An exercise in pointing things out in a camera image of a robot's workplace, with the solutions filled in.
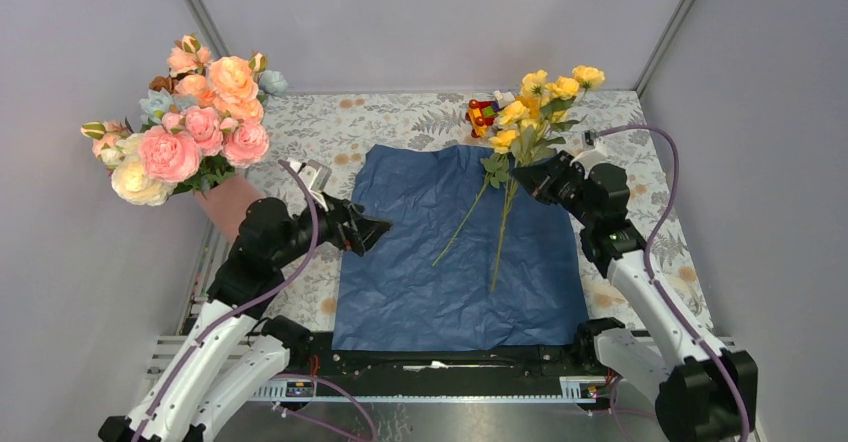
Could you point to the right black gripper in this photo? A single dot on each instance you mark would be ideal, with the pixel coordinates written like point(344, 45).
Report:
point(540, 179)

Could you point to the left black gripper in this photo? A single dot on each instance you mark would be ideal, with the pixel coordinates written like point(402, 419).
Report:
point(365, 231)

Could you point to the yellow flower stem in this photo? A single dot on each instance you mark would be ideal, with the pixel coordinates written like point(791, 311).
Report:
point(529, 128)

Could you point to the blue paper bouquet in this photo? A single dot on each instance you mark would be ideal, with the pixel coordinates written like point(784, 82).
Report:
point(456, 272)

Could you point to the pink rose stem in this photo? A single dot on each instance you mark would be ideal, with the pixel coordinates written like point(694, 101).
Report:
point(245, 143)
point(172, 151)

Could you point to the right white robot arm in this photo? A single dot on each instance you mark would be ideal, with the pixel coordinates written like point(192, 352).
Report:
point(701, 389)

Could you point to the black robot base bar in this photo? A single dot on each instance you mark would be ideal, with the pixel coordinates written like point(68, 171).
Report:
point(315, 359)

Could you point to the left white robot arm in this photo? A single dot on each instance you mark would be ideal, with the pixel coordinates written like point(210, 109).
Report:
point(195, 396)

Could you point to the pink ceramic vase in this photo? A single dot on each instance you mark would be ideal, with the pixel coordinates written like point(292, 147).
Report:
point(226, 204)

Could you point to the flowers in vase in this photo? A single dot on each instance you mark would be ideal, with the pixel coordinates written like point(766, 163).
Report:
point(235, 87)

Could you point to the floral patterned table mat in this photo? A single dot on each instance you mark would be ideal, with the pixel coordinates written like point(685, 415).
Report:
point(338, 131)

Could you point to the colourful toy block car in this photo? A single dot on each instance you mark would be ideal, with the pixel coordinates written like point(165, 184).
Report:
point(484, 115)

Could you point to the white slotted cable duct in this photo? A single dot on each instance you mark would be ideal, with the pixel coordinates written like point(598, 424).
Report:
point(556, 390)

